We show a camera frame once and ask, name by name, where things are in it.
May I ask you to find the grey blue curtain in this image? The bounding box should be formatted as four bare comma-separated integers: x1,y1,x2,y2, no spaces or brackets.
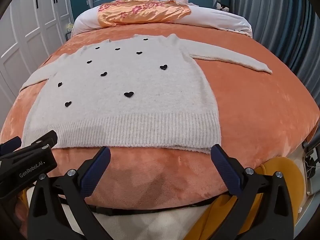
231,0,319,102

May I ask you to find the yellow garment of operator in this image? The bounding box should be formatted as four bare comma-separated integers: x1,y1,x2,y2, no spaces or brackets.
185,152,304,239

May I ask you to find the white pillow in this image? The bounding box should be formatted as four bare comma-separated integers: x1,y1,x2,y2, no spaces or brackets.
71,0,253,37

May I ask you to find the orange plush bed cover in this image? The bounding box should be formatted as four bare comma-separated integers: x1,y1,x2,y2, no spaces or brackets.
1,23,319,209

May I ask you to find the white panelled wardrobe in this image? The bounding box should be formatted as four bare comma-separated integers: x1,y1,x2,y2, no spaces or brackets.
1,0,74,123

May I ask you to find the orange satin floral pillow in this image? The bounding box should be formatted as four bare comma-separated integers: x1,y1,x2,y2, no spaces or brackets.
98,0,191,28

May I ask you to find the white sweater with black hearts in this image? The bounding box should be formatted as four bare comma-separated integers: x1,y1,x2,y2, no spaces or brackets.
22,34,270,153

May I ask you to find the dark bedside table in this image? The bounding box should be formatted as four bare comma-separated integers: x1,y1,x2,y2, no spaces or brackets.
65,31,72,41

